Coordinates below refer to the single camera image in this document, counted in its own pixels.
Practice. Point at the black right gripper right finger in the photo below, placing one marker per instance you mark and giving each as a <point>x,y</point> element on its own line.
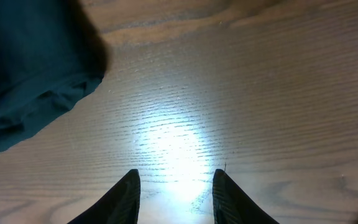
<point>231,205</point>

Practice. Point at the black leggings with red waistband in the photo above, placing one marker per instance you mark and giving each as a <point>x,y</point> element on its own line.
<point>51,56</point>

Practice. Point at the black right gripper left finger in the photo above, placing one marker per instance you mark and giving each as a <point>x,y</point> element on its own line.
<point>119,205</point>

